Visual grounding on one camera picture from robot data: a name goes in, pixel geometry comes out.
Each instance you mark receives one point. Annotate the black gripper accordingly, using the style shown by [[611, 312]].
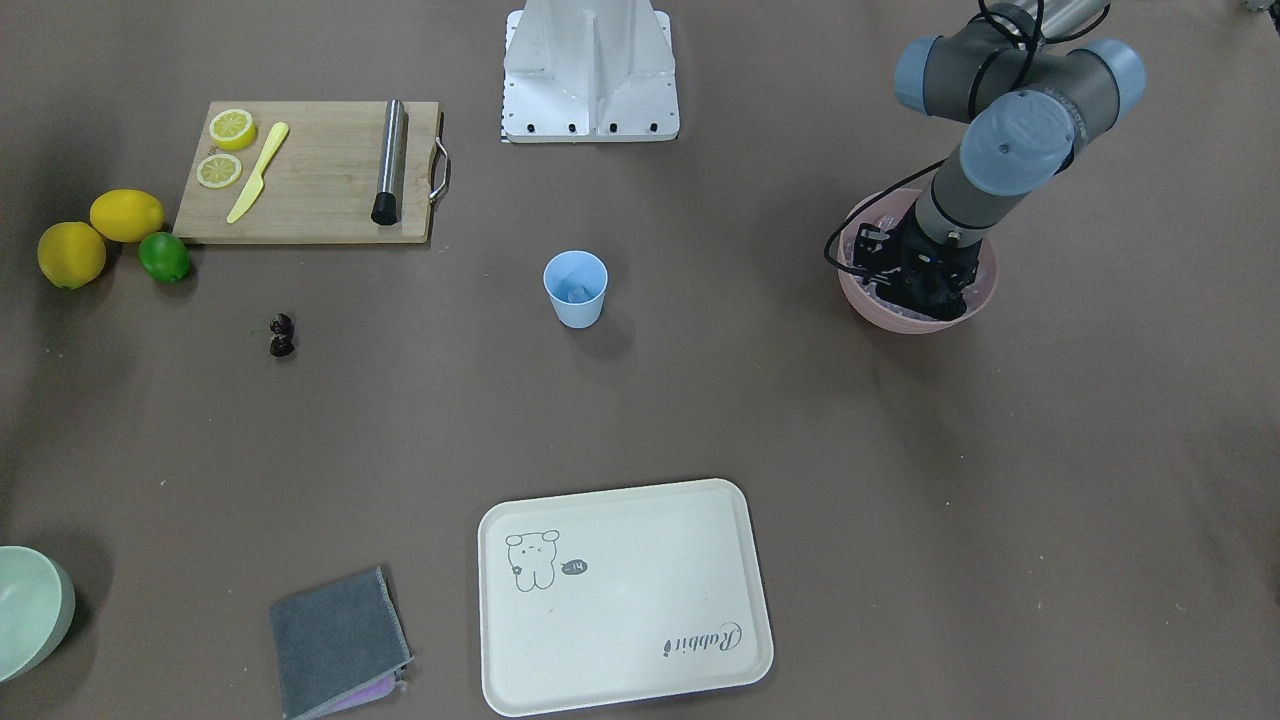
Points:
[[897, 262]]

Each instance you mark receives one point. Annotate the clear ice cubes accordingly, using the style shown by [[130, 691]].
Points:
[[571, 291]]

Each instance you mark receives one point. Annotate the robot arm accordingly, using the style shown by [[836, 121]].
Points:
[[1033, 93]]

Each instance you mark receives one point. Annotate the light blue cup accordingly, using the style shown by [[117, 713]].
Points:
[[586, 268]]

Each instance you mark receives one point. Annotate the pink bowl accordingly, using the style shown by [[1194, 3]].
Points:
[[886, 214]]

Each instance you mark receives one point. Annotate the cream rabbit tray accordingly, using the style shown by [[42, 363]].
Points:
[[619, 595]]

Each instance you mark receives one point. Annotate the steel muddler black tip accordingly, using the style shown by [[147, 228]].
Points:
[[387, 205]]

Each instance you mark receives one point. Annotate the wooden cutting board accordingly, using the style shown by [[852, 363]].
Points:
[[321, 184]]

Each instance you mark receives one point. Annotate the yellow plastic knife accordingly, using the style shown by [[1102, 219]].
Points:
[[255, 183]]

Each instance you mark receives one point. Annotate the grey folded cloth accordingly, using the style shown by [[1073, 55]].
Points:
[[338, 646]]

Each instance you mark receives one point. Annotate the lemon half slice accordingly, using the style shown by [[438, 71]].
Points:
[[218, 171], [233, 129]]

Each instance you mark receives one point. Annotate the green lime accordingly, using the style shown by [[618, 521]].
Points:
[[164, 257]]

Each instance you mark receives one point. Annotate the whole yellow lemon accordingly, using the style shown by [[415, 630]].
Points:
[[127, 216], [71, 254]]

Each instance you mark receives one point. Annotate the mint green bowl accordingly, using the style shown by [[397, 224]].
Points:
[[38, 602]]

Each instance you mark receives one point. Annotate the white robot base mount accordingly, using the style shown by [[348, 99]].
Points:
[[589, 72]]

